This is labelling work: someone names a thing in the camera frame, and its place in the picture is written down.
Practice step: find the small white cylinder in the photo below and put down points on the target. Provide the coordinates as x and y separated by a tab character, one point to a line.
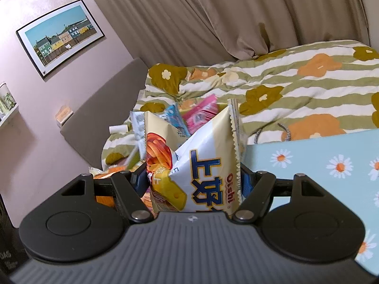
117	129

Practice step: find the pink snack packet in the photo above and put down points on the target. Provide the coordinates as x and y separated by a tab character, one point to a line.
200	115

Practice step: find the floral striped blanket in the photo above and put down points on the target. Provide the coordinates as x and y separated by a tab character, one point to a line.
296	74

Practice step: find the white wall shelf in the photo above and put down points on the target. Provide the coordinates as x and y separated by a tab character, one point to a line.
9	117

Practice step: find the orange snack packet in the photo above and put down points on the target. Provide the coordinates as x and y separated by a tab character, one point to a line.
105	183

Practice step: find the clear white snack packet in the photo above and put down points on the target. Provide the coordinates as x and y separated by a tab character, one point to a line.
137	133

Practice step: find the beige curtain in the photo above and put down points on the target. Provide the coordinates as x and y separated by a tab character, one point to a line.
222	9

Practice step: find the glass jar with plant print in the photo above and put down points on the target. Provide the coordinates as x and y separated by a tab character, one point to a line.
6	99

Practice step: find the small tan wall block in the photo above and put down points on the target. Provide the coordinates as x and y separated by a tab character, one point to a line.
64	114

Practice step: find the grey padded headboard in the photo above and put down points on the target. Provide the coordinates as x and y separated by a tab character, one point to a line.
94	115

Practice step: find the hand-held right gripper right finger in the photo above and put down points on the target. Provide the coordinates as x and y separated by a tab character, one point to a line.
246	181

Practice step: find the white and yellow snack packet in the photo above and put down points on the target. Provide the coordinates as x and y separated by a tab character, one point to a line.
204	168

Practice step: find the blue snack packet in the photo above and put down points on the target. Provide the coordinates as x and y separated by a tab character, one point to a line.
176	119

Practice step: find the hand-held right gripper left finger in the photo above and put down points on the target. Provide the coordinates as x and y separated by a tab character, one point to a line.
138	182

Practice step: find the framed houses wall picture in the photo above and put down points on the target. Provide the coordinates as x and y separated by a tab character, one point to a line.
59	35

